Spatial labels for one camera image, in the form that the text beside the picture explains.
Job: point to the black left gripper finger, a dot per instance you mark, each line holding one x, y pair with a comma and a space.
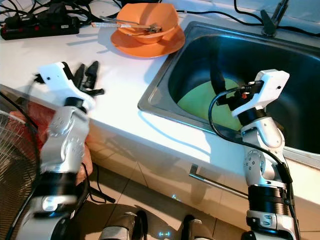
79, 75
93, 75

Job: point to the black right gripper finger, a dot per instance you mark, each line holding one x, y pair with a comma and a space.
219, 80

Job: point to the orange plastic plate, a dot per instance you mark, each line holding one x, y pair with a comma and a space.
155, 49

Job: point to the orange plastic bowl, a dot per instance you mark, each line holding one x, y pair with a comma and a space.
147, 12

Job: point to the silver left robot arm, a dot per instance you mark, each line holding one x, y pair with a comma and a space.
65, 145

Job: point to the white kitchen base cabinet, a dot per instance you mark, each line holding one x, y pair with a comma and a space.
160, 160

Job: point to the green plastic plate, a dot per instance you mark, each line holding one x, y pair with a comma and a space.
195, 102

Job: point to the stainless steel sink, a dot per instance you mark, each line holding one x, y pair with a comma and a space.
200, 50

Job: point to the black power strip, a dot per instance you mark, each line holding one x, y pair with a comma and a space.
40, 29

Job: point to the black faucet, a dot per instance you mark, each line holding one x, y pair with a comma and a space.
270, 24

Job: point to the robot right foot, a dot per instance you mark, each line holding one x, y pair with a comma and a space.
200, 230

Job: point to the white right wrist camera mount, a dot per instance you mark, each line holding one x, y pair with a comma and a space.
272, 82

